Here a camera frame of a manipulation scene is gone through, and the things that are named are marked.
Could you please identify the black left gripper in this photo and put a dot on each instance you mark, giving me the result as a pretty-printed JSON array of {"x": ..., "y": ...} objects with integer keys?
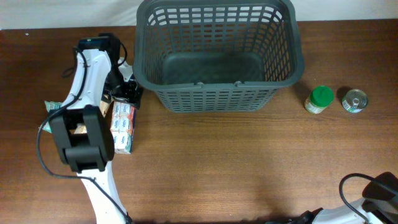
[{"x": 130, "y": 93}]

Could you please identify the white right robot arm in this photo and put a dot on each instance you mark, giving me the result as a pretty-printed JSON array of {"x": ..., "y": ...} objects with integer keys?
[{"x": 378, "y": 204}]

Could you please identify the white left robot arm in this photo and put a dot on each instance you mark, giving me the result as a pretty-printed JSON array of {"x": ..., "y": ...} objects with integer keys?
[{"x": 82, "y": 136}]

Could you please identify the teal tissue packet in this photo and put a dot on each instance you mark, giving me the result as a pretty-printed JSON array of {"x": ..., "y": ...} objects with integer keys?
[{"x": 51, "y": 106}]

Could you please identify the green lid spice jar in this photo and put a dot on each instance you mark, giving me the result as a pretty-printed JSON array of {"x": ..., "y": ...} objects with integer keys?
[{"x": 319, "y": 99}]

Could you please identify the multicolour tissue pack row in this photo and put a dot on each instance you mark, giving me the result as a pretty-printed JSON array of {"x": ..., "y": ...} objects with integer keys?
[{"x": 122, "y": 127}]

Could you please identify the pull-tab tin can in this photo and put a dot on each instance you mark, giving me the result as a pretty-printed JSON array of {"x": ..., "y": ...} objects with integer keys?
[{"x": 355, "y": 101}]

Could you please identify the grey plastic lattice basket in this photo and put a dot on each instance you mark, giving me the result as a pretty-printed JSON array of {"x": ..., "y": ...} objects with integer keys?
[{"x": 202, "y": 56}]

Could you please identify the tan paper snack packet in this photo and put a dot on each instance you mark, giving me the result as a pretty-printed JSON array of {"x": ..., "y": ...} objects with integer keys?
[{"x": 104, "y": 107}]

